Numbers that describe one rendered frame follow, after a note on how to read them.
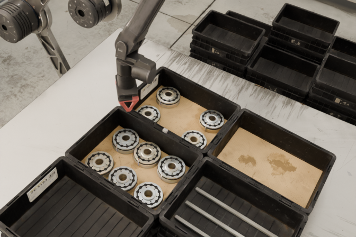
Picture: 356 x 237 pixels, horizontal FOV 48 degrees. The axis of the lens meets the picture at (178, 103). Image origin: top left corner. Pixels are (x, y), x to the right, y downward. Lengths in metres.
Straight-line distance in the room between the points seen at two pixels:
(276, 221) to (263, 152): 0.30
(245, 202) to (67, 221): 0.62
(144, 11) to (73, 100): 0.87
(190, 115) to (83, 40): 1.87
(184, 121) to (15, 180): 0.70
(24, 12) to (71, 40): 1.37
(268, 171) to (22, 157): 0.98
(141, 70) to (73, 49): 2.12
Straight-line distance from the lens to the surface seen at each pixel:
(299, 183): 1.59
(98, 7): 1.65
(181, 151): 1.48
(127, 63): 1.24
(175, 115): 1.68
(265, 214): 1.48
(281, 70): 2.74
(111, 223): 1.40
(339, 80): 2.66
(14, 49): 3.39
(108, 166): 1.48
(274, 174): 1.58
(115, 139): 1.55
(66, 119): 1.84
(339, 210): 1.76
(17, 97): 2.99
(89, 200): 1.44
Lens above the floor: 2.08
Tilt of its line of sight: 46 degrees down
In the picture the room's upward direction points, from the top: 8 degrees clockwise
